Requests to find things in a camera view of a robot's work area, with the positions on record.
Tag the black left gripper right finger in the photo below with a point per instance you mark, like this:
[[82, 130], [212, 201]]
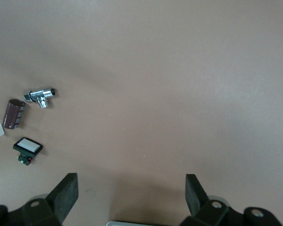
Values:
[[194, 200]]

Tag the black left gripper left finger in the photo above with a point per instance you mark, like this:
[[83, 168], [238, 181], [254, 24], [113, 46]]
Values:
[[61, 200]]

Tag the black rectangular white-faced push button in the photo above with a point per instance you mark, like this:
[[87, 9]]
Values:
[[28, 144]]

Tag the brown cylindrical capacitor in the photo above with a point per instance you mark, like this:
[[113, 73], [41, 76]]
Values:
[[14, 114]]

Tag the chrome angle valve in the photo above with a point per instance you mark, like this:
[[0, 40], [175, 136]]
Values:
[[39, 94]]

